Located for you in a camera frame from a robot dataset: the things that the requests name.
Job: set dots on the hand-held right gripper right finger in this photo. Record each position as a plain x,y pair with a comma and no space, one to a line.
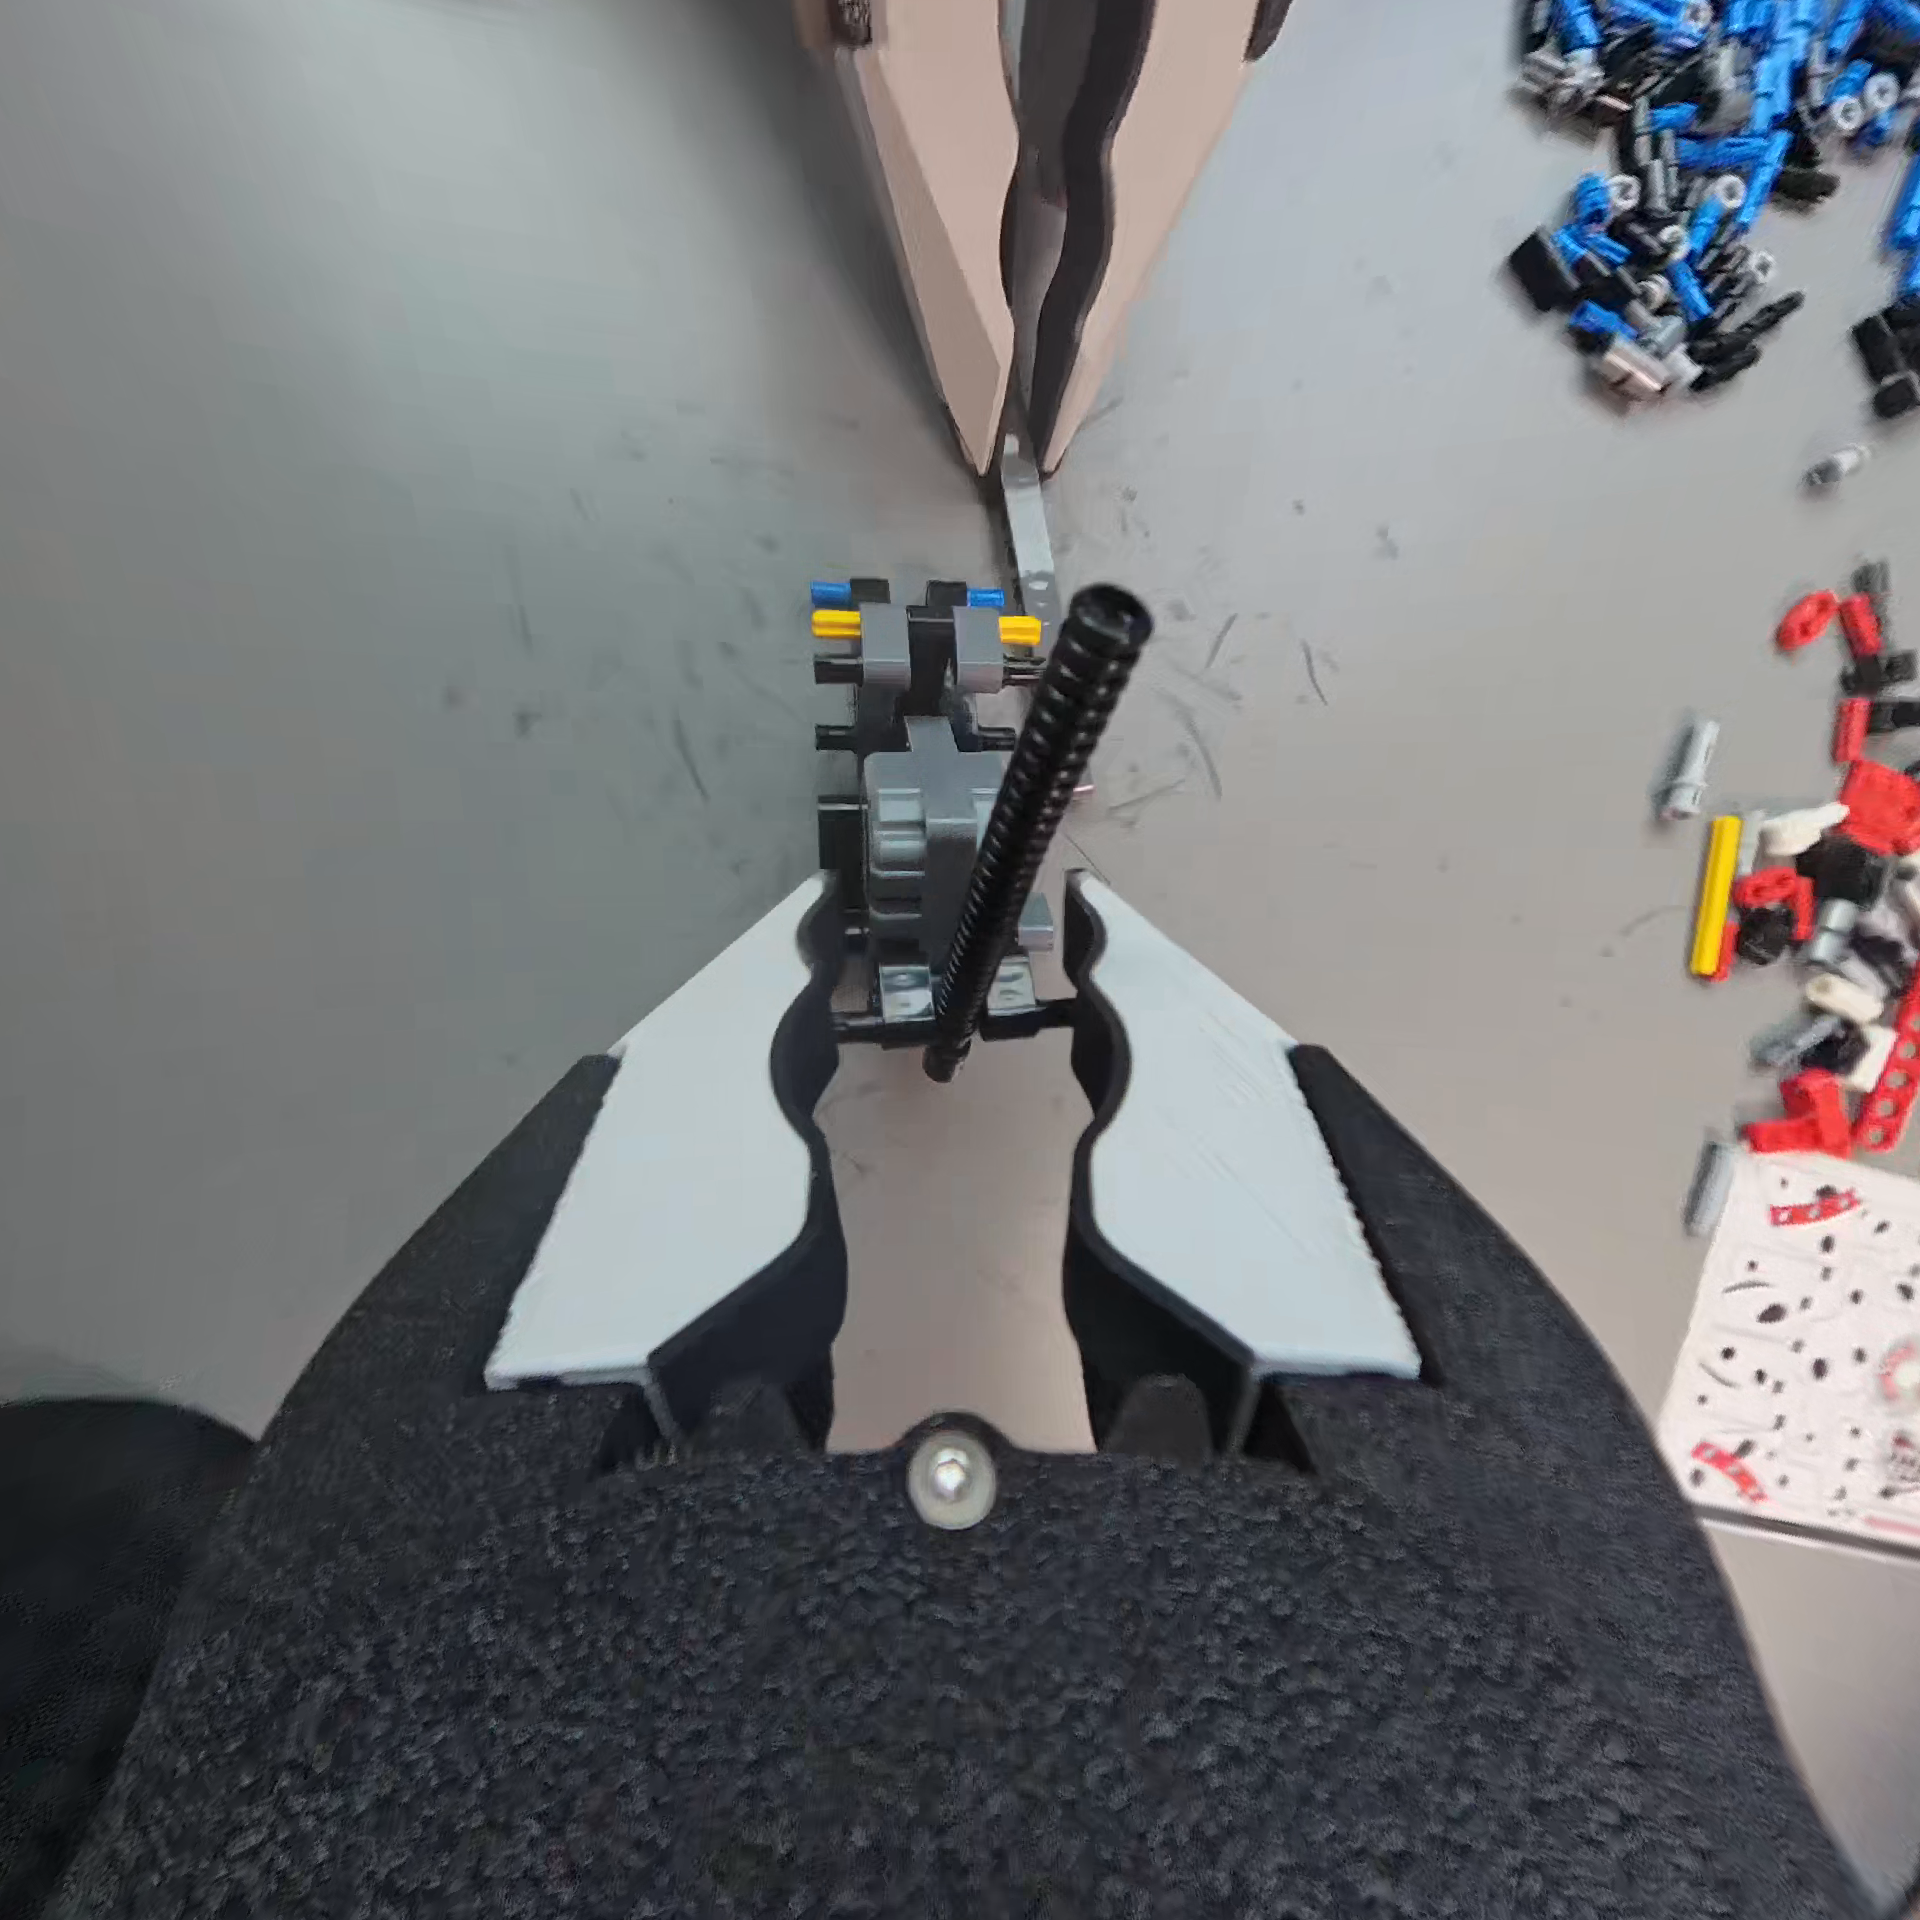
1245,1200

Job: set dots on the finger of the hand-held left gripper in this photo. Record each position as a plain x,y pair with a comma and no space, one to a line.
931,180
1162,148

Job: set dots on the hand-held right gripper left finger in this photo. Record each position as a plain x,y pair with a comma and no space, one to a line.
662,1200

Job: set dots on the thin grey building block beam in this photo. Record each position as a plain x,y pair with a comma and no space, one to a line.
1033,529

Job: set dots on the grey black building block assembly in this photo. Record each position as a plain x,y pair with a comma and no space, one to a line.
908,810

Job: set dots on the grey connector piece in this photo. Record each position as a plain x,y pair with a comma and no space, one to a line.
1710,1184

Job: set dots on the pile of blue black pieces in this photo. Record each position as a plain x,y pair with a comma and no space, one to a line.
1694,164

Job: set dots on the yellow building block beam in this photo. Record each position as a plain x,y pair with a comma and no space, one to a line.
1716,896

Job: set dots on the white sticker sheet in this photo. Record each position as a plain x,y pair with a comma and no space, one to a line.
1786,1348

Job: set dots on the light grey connector pin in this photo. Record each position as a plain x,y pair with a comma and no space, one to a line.
1689,768

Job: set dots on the dark cloth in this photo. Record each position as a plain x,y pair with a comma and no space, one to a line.
91,1574

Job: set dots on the small grey pin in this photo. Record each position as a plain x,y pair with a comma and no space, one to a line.
1834,464

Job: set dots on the pile of red white pieces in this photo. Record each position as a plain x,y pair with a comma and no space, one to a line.
1876,810

